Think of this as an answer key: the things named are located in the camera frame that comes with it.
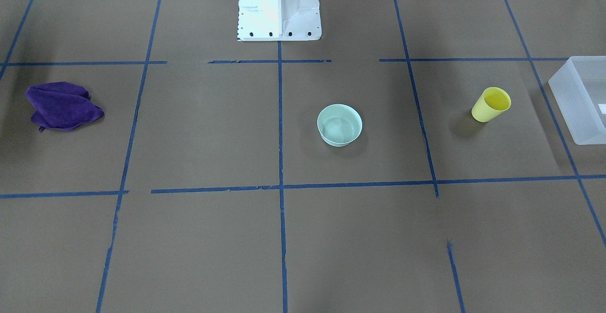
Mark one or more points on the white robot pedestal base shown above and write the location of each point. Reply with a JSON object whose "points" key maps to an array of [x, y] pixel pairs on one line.
{"points": [[279, 20]]}

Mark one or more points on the yellow plastic cup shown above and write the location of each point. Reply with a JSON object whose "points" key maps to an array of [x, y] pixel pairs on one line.
{"points": [[493, 102]]}

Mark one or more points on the purple microfiber cloth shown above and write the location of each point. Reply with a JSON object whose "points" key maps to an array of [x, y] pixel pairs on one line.
{"points": [[62, 106]]}

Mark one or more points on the translucent plastic storage box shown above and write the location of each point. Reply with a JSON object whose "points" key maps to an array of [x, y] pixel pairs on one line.
{"points": [[578, 87]]}

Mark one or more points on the mint green bowl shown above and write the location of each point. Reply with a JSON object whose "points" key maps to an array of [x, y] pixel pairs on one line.
{"points": [[339, 125]]}

